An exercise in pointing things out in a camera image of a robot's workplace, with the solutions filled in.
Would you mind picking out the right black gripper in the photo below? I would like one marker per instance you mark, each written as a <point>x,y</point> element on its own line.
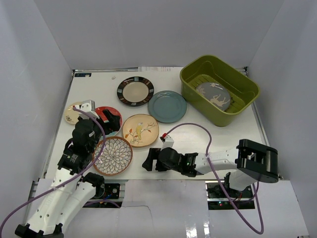
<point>153,155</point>

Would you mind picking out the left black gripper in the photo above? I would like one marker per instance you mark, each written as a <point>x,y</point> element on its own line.
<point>105,120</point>

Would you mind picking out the red teal flower plate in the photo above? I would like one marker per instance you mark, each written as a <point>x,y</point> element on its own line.
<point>113,110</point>

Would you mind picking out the beige bird pattern plate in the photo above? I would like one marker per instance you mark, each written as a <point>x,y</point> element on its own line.
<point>140,130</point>

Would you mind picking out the white petal pattern plate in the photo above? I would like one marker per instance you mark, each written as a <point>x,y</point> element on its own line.
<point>114,158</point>

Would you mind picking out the black rimmed beige plate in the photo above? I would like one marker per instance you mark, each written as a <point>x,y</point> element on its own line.
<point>135,91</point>

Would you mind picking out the cream small flower plate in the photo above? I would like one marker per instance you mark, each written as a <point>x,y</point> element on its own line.
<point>70,115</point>

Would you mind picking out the blue-grey ceramic plate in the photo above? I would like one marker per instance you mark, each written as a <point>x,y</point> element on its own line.
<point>167,106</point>

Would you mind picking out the grey rabbit pattern plate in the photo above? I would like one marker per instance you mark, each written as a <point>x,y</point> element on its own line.
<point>215,93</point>

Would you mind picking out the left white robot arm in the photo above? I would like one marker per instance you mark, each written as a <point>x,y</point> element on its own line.
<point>72,186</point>

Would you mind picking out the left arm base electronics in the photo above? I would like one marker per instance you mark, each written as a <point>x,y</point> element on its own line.
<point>109,193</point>

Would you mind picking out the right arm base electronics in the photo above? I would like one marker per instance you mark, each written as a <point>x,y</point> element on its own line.
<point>218,201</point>

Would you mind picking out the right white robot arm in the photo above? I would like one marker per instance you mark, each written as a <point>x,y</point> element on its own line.
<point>249,162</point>

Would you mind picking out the green plastic bin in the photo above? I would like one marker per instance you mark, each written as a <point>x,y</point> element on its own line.
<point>208,68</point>

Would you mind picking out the blue label sticker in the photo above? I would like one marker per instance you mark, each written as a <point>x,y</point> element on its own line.
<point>82,75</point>

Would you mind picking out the white paper sheet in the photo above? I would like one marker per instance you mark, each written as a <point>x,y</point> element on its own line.
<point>159,68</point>

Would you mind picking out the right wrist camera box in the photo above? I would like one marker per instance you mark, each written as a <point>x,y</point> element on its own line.
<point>167,141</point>

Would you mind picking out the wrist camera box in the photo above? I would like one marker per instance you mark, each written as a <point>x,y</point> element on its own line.
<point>87,106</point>
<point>167,141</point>

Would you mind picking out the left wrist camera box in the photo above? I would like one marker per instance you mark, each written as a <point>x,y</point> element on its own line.
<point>87,106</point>

